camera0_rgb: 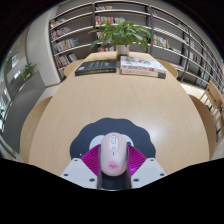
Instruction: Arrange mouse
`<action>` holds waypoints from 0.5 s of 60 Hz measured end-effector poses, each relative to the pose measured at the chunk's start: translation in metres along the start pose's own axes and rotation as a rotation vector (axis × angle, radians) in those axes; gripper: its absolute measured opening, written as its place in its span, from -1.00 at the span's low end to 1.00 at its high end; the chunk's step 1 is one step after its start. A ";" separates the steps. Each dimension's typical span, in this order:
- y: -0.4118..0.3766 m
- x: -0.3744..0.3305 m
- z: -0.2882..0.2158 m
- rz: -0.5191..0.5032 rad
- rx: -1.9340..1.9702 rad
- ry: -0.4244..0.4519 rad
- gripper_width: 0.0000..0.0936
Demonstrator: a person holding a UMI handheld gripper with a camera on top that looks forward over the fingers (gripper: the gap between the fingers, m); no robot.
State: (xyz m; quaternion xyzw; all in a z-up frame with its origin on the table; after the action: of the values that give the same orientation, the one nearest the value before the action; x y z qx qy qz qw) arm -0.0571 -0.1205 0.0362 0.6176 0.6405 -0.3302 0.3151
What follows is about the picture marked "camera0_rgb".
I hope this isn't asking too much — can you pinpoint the black cartoon-face mouse pad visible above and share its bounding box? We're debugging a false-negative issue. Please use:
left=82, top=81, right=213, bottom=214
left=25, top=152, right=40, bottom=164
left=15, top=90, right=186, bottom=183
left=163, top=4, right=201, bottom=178
left=69, top=117, right=157, bottom=191

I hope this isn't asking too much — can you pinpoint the green plant in white pot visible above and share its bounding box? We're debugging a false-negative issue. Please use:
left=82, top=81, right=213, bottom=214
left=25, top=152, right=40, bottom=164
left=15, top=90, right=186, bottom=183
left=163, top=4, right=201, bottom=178
left=87, top=20, right=164, bottom=62

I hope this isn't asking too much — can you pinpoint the pink computer mouse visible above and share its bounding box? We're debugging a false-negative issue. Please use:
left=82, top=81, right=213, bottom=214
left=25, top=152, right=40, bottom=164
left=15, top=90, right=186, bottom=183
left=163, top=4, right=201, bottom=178
left=99, top=132, right=129, bottom=177

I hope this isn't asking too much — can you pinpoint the red-spined book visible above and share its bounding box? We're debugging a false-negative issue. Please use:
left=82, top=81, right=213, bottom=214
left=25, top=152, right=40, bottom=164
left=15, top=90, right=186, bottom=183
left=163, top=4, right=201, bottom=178
left=120, top=68, right=167, bottom=80

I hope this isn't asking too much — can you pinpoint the black hardcover book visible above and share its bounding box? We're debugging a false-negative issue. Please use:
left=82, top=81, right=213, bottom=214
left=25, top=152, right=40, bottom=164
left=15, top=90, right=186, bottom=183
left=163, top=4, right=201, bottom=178
left=74, top=59, right=118, bottom=77

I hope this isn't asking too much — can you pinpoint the green potted floor plant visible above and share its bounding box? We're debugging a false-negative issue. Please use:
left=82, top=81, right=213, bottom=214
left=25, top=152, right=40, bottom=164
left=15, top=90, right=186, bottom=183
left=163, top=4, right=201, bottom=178
left=21, top=62, right=38, bottom=81

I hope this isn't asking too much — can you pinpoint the round-backed wooden chair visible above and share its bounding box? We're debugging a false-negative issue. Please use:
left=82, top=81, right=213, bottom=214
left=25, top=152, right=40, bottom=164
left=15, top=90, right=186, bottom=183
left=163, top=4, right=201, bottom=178
left=63, top=59, right=87, bottom=78
left=19, top=95, right=54, bottom=164
left=188, top=94, right=218, bottom=161
left=159, top=59, right=180, bottom=80

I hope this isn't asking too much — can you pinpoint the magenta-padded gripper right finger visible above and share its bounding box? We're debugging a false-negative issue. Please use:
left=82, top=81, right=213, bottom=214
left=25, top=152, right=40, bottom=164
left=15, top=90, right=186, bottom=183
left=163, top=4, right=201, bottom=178
left=125, top=143, right=167, bottom=190

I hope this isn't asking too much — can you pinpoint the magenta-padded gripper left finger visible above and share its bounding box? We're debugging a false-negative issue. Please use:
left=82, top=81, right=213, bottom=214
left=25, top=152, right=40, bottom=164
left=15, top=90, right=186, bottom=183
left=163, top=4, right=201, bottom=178
left=59, top=143, right=103, bottom=190

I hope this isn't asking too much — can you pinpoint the grey bookshelf unit with books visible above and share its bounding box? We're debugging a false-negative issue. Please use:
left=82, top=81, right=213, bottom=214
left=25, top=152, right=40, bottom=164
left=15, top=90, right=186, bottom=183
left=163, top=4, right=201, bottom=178
left=49, top=0, right=224, bottom=96

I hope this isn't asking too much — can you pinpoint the white illustrated cover book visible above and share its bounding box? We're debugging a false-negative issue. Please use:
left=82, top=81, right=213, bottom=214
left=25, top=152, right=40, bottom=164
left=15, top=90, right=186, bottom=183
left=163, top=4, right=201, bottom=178
left=119, top=55, right=167, bottom=75

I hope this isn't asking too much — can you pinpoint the wooden frame chair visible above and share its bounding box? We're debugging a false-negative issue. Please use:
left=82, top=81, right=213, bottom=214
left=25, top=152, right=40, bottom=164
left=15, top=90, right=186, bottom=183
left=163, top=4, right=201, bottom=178
left=199, top=79, right=224, bottom=114

